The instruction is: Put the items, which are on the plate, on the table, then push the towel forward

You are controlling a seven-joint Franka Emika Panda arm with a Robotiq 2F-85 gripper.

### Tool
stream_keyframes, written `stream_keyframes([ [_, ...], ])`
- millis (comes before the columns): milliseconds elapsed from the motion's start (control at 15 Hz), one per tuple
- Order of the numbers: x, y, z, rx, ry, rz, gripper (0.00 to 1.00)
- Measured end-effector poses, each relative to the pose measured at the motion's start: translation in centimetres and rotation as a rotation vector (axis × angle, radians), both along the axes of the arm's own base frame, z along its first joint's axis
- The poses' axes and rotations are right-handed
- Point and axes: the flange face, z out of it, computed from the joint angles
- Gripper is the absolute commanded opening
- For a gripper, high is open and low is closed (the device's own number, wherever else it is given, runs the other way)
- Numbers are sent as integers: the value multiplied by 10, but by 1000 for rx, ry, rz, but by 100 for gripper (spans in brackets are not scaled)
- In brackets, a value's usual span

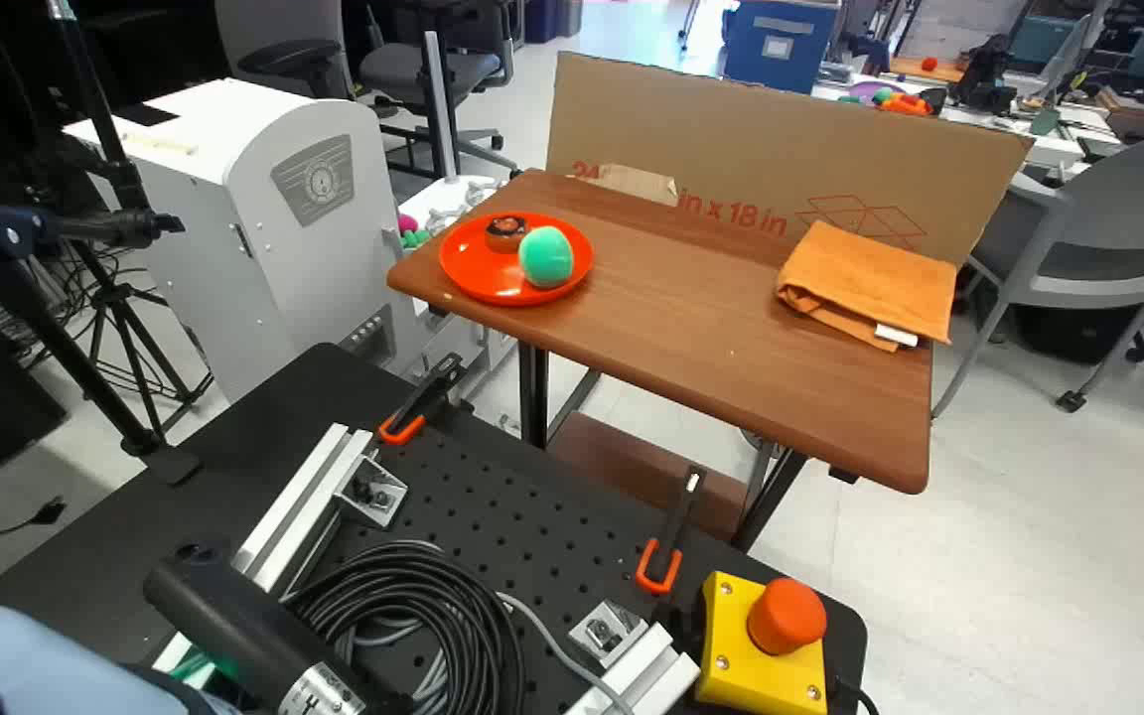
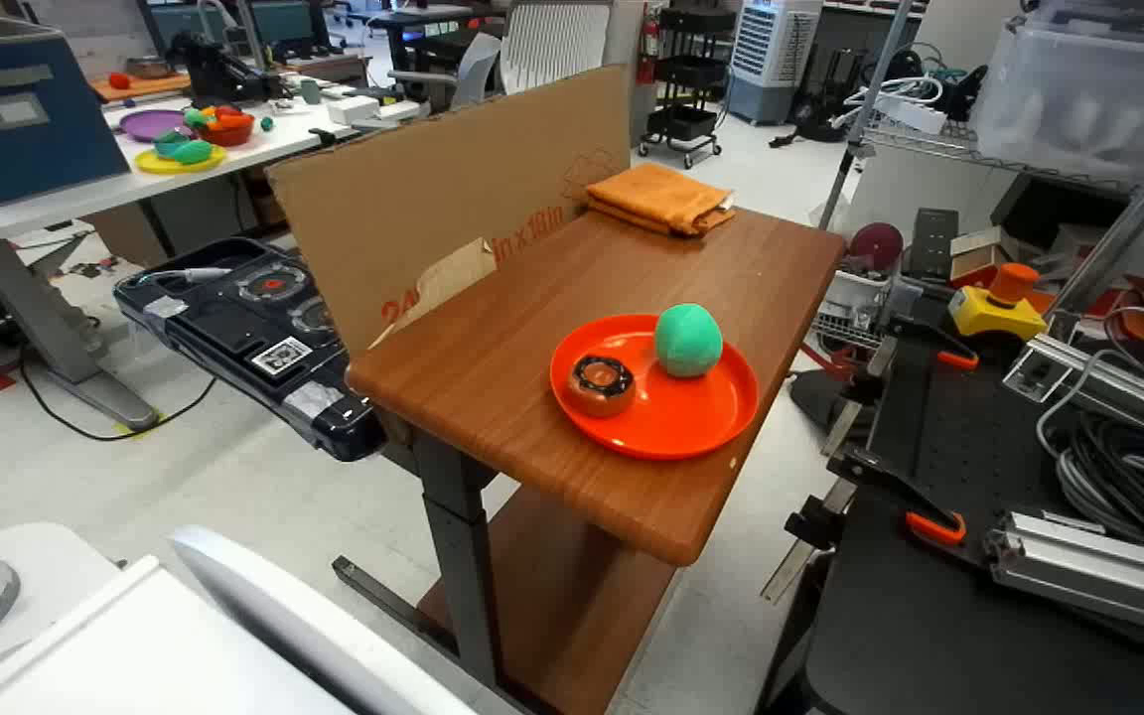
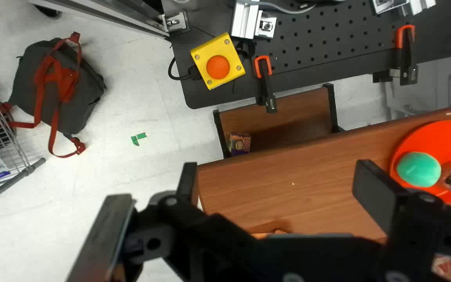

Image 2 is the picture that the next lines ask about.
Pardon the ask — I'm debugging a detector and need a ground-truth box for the small brown round toy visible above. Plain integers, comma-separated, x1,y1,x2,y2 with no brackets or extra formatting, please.
564,350,638,422

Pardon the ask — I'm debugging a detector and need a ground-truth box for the green foam ball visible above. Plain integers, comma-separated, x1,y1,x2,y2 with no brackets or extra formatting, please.
651,301,729,383

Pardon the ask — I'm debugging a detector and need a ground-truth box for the orange round plate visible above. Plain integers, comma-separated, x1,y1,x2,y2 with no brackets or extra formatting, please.
544,309,761,464

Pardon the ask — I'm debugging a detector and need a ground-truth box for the orange folded towel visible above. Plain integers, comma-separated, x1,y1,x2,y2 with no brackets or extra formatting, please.
580,165,738,243

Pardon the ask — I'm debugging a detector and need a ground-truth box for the yellow toy plate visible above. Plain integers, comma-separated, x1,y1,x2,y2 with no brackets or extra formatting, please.
131,140,231,181

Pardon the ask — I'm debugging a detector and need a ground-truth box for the purple toy plate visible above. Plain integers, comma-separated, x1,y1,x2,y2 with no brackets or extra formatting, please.
115,108,190,146

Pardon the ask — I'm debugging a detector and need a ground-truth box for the brown cardboard panel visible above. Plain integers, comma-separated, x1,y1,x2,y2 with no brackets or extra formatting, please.
260,65,637,363

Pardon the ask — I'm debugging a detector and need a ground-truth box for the grey metal table leg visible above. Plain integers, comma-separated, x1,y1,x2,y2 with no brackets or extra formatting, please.
329,432,509,696

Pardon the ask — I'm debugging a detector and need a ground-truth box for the wooden table lower panel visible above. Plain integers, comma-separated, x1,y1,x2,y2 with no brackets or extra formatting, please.
415,484,678,715

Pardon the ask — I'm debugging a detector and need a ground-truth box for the grey plastic chair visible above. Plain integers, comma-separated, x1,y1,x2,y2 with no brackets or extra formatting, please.
443,28,509,117

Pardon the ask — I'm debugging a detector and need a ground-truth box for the black flat equipment case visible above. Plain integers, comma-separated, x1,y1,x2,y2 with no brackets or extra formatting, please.
110,234,390,464

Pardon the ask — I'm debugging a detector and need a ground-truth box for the maroon round object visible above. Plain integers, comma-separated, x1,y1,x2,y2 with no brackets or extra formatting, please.
844,219,911,280

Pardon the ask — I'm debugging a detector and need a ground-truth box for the white air cooler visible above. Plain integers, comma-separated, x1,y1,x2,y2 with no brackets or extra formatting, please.
723,0,822,133

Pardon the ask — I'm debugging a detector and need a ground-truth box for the orange black bar clamp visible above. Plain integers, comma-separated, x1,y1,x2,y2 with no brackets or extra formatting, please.
827,444,973,555
863,309,989,377

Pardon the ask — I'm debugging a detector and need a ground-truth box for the red toy bowl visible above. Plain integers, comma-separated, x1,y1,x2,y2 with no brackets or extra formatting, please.
197,103,258,150

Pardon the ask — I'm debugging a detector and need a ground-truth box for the yellow emergency stop box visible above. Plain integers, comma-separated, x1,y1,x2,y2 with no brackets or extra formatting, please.
945,259,1051,348

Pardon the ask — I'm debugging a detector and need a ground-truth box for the black perforated breadboard table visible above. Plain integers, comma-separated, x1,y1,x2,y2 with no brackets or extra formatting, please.
753,326,1144,715

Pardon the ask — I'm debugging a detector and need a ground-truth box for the white background table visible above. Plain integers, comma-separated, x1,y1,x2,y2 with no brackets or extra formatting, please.
0,80,430,432

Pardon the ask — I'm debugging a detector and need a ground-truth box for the white machine cabinet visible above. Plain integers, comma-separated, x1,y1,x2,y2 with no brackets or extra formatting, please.
0,521,525,715

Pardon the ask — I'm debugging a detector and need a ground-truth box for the clear plastic storage bin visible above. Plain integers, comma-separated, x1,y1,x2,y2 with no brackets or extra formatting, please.
973,0,1144,193

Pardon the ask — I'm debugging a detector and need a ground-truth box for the blue storage box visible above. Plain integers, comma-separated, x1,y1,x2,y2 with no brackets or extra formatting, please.
0,28,133,211

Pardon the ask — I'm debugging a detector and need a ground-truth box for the black wire cart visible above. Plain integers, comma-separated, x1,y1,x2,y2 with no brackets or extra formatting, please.
637,6,744,171

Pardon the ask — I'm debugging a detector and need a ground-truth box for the black floor cable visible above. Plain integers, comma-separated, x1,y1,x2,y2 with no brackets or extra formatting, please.
13,348,221,444

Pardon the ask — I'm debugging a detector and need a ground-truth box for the aluminium extrusion rail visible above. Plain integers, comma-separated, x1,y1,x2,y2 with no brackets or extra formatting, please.
983,509,1144,648
997,330,1144,451

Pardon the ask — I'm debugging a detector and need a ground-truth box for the black coiled cable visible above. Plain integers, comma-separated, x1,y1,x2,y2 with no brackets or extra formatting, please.
1027,383,1144,565

